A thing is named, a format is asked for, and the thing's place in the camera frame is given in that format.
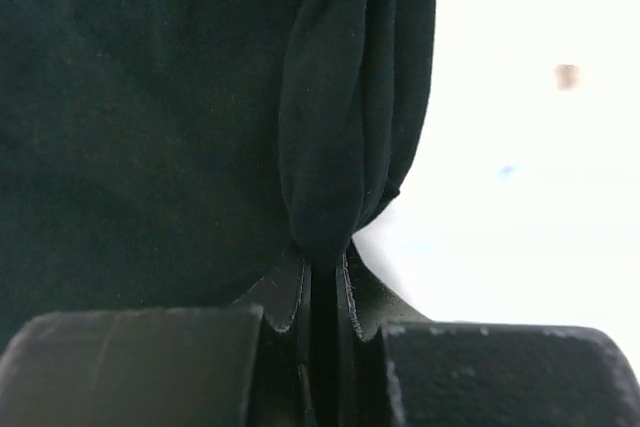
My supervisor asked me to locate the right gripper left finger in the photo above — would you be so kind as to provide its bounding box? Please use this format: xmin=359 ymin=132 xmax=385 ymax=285
xmin=234 ymin=257 xmax=313 ymax=426

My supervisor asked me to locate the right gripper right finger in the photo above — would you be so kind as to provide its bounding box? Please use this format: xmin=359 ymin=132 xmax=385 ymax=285
xmin=335 ymin=244 xmax=428 ymax=426

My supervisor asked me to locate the black t-shirt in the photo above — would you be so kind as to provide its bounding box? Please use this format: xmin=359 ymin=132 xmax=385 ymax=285
xmin=1 ymin=0 xmax=435 ymax=341

